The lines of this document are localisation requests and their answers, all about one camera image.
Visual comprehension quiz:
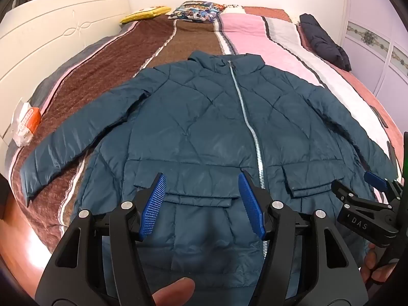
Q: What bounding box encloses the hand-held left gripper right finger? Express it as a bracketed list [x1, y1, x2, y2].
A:
[238, 172, 367, 306]

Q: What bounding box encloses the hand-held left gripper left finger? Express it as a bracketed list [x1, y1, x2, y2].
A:
[34, 173, 168, 306]

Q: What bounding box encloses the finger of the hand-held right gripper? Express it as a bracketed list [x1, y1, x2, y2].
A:
[364, 171, 389, 193]
[331, 180, 359, 204]

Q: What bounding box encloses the teal quilted puffer jacket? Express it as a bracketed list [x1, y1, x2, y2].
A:
[20, 50, 394, 306]

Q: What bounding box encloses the person's right hand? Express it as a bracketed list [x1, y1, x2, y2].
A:
[363, 242, 393, 285]

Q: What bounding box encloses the person's left hand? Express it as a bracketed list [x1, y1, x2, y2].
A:
[151, 277, 196, 306]

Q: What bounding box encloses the white wardrobe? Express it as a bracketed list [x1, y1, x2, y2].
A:
[338, 0, 408, 115]

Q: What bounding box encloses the dark navy folded jacket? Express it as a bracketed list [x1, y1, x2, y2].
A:
[299, 13, 352, 72]

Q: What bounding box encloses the white and orange plastic bag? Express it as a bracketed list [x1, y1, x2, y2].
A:
[9, 100, 42, 148]

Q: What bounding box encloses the striped fleece blanket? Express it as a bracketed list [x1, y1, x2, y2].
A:
[6, 5, 404, 252]

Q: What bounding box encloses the yellow pillow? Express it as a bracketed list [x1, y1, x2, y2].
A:
[120, 6, 172, 24]

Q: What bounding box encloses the colourful cartoon print pillow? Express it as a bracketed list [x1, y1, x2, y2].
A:
[167, 1, 228, 23]

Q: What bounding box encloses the white spotted pillow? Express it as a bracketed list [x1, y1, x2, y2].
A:
[223, 4, 247, 15]

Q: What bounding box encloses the white bed headboard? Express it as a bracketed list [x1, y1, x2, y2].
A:
[0, 0, 130, 149]

